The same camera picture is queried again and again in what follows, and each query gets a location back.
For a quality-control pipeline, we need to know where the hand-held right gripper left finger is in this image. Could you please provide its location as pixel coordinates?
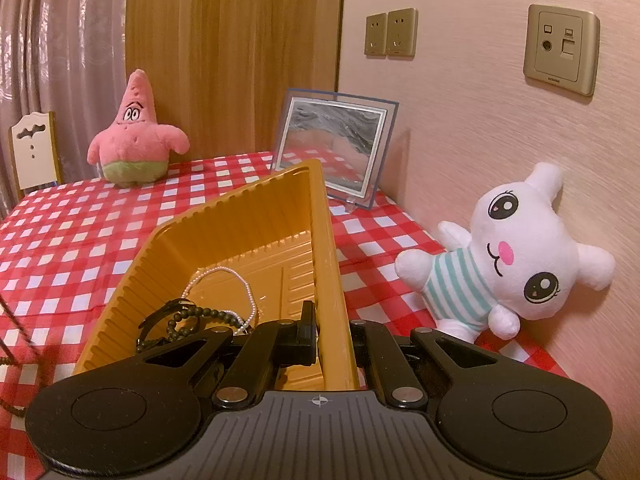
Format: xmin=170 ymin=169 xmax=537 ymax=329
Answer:
xmin=122 ymin=300 xmax=321 ymax=407

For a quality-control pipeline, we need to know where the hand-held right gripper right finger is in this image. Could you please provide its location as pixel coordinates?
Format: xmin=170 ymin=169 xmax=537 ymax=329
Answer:
xmin=350 ymin=319 xmax=501 ymax=407

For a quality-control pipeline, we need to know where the white pearl bracelet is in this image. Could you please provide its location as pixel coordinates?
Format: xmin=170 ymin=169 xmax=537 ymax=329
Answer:
xmin=182 ymin=266 xmax=259 ymax=334

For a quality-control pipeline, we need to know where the dark bead bracelet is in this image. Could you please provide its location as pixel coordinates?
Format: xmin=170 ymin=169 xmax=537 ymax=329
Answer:
xmin=167 ymin=305 xmax=251 ymax=342

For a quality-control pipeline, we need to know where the yellow plastic tray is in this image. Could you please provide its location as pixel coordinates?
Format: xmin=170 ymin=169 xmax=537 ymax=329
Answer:
xmin=72 ymin=158 xmax=360 ymax=392

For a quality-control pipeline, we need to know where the brown bead necklace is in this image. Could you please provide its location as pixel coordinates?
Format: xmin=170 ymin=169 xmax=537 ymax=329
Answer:
xmin=0 ymin=292 xmax=31 ymax=417

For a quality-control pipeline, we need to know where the white bunny plush toy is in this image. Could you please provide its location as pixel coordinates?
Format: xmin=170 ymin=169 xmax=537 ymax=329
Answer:
xmin=395 ymin=161 xmax=617 ymax=345

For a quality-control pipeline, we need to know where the red white checkered tablecloth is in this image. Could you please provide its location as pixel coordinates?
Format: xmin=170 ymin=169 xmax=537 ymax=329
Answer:
xmin=0 ymin=151 xmax=571 ymax=466

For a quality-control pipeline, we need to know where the pink starfish plush toy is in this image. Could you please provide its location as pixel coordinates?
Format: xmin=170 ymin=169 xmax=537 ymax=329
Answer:
xmin=86 ymin=70 xmax=191 ymax=189

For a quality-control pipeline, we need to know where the wooden wardrobe panel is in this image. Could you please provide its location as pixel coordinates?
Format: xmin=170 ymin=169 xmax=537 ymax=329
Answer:
xmin=124 ymin=0 xmax=347 ymax=163

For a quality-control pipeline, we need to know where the cream wooden chair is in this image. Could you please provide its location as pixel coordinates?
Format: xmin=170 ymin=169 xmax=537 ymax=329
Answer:
xmin=10 ymin=111 xmax=63 ymax=201

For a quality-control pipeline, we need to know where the beige patterned curtain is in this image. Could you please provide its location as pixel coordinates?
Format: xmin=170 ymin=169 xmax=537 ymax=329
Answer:
xmin=0 ymin=0 xmax=132 ymax=221

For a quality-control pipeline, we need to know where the glass picture frame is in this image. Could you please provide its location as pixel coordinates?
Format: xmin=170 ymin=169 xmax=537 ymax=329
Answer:
xmin=270 ymin=87 xmax=401 ymax=211

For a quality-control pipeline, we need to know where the gold wall socket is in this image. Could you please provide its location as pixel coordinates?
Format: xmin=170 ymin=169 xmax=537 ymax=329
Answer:
xmin=386 ymin=8 xmax=418 ymax=58
xmin=365 ymin=12 xmax=390 ymax=58

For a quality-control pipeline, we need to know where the gold wall data outlet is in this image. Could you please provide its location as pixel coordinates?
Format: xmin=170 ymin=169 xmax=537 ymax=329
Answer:
xmin=522 ymin=4 xmax=601 ymax=97

